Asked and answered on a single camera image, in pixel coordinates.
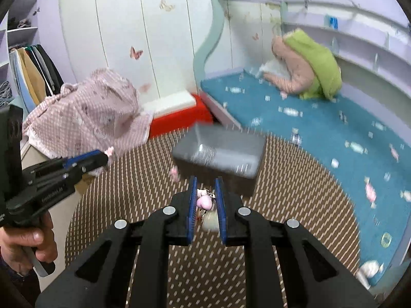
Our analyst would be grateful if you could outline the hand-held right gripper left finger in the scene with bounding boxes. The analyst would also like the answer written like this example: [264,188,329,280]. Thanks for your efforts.
[35,176,198,308]

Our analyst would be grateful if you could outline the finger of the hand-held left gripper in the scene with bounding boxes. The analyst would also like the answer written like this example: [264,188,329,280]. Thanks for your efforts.
[6,166,86,215]
[62,149,109,176]

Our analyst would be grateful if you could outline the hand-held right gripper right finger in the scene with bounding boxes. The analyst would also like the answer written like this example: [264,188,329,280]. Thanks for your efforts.
[214,177,378,308]

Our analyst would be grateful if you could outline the pink heart charm jewelry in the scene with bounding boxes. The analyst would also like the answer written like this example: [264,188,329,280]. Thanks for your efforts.
[195,189,222,232]

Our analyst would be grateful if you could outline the grey jewelry box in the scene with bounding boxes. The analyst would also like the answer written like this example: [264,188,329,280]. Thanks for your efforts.
[172,123,267,197]

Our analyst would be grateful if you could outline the person's left forearm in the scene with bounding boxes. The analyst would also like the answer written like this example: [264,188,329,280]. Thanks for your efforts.
[0,260,41,308]

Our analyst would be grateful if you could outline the person's left hand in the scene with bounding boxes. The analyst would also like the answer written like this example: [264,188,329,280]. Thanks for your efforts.
[0,212,59,276]

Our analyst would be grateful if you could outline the beige drawer cabinet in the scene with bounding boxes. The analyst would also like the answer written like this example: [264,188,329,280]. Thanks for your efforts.
[21,143,97,267]

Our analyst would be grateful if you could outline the pink checked blanket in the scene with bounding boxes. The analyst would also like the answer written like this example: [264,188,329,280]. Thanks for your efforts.
[22,68,154,159]

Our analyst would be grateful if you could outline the grey knitted cloth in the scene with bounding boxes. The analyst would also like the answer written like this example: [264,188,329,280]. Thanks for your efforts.
[0,82,13,107]

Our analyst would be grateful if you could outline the round brown dotted table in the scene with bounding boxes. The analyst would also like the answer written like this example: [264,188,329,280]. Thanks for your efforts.
[64,128,362,308]

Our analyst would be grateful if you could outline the hanging clothes on rack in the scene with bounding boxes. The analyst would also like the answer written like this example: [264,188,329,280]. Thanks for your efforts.
[10,50,33,113]

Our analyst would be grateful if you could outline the red storage stool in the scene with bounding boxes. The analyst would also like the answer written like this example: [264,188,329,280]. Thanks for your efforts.
[148,94,213,139]

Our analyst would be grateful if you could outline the yellow hanging garment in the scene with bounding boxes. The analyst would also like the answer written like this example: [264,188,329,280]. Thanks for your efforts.
[16,47,47,105]

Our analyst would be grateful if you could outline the black hanging garment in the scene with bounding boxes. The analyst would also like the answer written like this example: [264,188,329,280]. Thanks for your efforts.
[32,44,64,97]

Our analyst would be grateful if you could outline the white board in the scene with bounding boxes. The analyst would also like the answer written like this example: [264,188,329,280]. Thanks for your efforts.
[141,90,197,115]

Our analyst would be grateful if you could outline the lilac open shelf unit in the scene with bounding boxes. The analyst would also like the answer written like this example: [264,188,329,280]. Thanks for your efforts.
[0,0,41,110]

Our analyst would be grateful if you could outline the blue candy print mattress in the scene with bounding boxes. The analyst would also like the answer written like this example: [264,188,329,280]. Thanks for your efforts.
[201,67,411,287]

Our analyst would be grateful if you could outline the dark items on shelf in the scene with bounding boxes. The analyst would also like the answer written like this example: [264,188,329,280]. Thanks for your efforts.
[8,16,32,30]

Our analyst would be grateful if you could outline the white wardrobe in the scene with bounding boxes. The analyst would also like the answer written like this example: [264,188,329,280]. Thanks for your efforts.
[58,0,214,103]

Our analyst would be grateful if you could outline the white pillow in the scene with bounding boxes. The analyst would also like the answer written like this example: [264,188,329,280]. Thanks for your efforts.
[255,58,286,79]

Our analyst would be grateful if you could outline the white plush toy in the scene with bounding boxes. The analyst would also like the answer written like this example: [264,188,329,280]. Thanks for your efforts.
[356,259,385,287]

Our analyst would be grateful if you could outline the green jacket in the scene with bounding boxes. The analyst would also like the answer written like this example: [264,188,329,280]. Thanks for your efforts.
[284,29,342,101]

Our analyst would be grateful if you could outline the teal bunk bed frame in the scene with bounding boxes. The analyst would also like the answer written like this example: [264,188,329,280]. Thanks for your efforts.
[193,0,411,296]

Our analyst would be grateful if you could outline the lilac wall shelf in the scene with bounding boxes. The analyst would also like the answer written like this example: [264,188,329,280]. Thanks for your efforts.
[281,0,411,110]

